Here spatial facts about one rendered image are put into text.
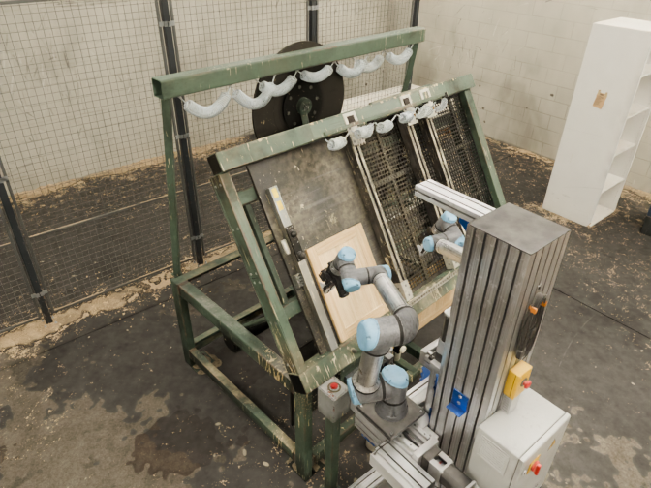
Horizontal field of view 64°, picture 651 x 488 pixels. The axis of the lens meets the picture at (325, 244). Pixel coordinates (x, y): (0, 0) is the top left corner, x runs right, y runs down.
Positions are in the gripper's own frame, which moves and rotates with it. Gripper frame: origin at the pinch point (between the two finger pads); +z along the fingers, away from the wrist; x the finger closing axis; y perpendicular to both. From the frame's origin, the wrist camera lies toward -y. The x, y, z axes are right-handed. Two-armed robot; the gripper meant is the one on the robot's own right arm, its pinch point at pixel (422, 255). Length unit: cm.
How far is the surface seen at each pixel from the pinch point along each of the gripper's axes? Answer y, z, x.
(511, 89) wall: 203, 164, -487
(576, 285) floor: -63, 115, -236
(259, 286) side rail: 29, 16, 87
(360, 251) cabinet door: 25.0, 21.6, 16.8
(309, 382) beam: -22, 41, 81
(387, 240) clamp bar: 22.8, 17.8, -1.0
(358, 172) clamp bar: 61, -3, 2
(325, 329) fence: -4, 33, 60
